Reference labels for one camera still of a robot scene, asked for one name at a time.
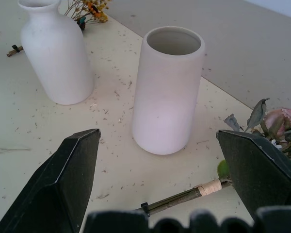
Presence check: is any white cylindrical vase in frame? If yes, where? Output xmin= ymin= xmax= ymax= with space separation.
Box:
xmin=131 ymin=26 xmax=206 ymax=155

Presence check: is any white bottle-shaped vase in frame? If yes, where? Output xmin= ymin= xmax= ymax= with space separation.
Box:
xmin=17 ymin=0 xmax=95 ymax=105

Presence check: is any yellow dried flower bouquet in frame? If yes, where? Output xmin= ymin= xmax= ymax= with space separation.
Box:
xmin=6 ymin=0 xmax=109 ymax=58

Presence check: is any pink rose flower bouquet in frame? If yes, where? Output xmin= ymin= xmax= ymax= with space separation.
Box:
xmin=133 ymin=98 xmax=291 ymax=216

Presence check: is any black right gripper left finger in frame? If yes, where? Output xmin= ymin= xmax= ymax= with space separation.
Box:
xmin=0 ymin=128 xmax=101 ymax=233

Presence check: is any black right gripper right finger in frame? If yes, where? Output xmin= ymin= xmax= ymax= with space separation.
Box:
xmin=216 ymin=129 xmax=291 ymax=220

